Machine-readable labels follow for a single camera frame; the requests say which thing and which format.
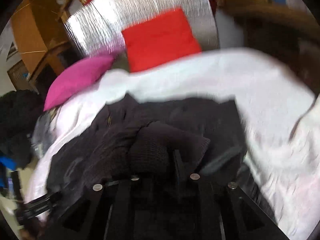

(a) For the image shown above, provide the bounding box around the black jacket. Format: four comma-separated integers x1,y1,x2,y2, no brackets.
46,93,277,240

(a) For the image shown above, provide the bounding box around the dark clothes pile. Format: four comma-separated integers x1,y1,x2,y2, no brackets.
1,90,44,168

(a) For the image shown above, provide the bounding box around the white fleece blanket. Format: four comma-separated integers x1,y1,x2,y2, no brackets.
25,48,319,239

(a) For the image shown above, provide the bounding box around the magenta pillow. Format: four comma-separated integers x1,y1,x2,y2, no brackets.
43,55,114,111

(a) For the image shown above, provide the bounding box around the red pillow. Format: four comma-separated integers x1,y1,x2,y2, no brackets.
121,8,202,73

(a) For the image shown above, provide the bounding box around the wooden shelf unit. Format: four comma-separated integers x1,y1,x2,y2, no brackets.
8,0,86,91

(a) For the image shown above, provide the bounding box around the silver foil insulation panel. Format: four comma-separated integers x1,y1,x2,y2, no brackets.
65,0,219,57

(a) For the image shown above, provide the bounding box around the wooden side table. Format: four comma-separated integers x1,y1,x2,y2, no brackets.
221,4,319,94

